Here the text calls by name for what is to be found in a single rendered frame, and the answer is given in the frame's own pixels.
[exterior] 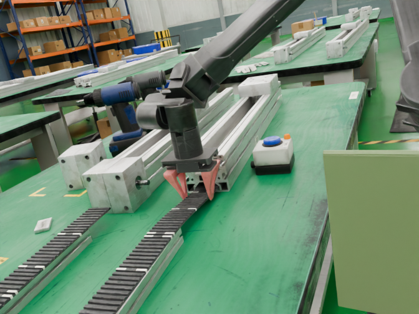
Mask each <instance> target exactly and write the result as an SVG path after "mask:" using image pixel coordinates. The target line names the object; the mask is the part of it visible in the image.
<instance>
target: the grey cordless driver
mask: <svg viewBox="0 0 419 314"><path fill-rule="evenodd" d="M135 81H136V83H138V85H139V87H140V91H142V92H141V97H142V100H143V101H144V100H145V98H146V97H147V95H149V94H153V93H160V91H159V90H157V89H156V88H159V87H162V85H164V86H166V84H167V82H166V76H165V71H163V70H161V72H159V70H156V71H152V72H146V73H142V74H136V75H134V77H132V76H129V77H126V79H125V80H122V81H121V82H119V83H118V84H120V83H126V82H132V83H133V82H135ZM144 131H146V132H147V134H149V133H150V132H151V131H153V130H151V129H143V132H144Z"/></svg>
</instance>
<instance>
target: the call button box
mask: <svg viewBox="0 0 419 314"><path fill-rule="evenodd" d="M293 152H294V149H293V144H292V138H291V139H288V140H285V139H284V138H281V142H280V143H277V144H275V145H265V144H264V143H263V140H259V141H258V143H257V145H256V147H255V148H254V149H253V158H254V161H251V168H255V171H256V175H264V174H287V173H291V171H292V167H293V164H294V161H295V158H294V153H293Z"/></svg>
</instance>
